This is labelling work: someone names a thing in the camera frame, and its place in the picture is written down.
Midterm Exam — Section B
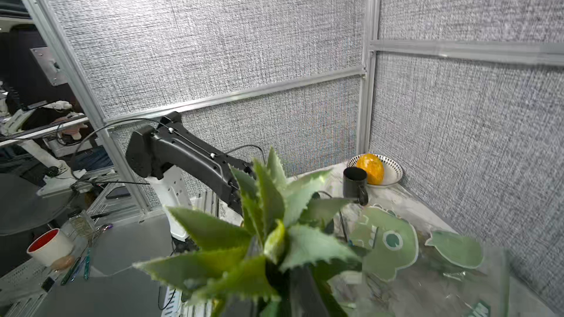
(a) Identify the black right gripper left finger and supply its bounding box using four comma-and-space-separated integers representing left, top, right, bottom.
220, 236, 261, 317

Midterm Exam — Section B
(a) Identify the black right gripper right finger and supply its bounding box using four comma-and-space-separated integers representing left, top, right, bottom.
289, 267, 330, 316

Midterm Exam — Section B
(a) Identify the yellow pineapple with green crown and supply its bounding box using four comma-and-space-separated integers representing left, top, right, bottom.
136, 151, 361, 316

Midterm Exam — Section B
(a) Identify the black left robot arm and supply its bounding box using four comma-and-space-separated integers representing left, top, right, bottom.
126, 112, 254, 214

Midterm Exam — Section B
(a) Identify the black mug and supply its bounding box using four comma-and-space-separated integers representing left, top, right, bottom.
342, 167, 369, 206

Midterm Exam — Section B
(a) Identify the orange fruit in bowl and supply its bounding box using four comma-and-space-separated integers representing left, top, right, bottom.
356, 154, 385, 185

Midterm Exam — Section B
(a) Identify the patterned white bowl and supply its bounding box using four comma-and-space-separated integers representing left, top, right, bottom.
347, 154, 403, 188

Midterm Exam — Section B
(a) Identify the white red cup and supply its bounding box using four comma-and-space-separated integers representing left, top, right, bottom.
26, 228, 74, 267

